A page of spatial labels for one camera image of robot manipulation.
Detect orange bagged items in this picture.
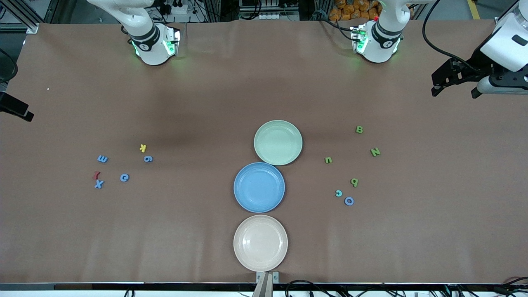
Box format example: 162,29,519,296
329,0,382,21

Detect white power strip with plugs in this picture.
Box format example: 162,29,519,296
159,0,189,16

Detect black looped cable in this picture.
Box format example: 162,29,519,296
285,280,332,297

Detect beige plate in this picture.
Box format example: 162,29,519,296
233,214,288,272

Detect aluminium frame post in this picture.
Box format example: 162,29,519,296
202,0,225,22

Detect brown paper table cover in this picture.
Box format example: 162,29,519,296
0,19,528,285

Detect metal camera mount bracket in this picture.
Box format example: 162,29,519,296
252,271,280,297

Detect blue plate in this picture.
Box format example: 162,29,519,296
233,162,285,214

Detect aluminium frame extrusion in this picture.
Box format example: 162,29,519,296
0,0,40,34

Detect pale green plate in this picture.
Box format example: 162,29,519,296
254,120,303,166

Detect red and black wires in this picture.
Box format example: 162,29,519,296
493,276,528,295

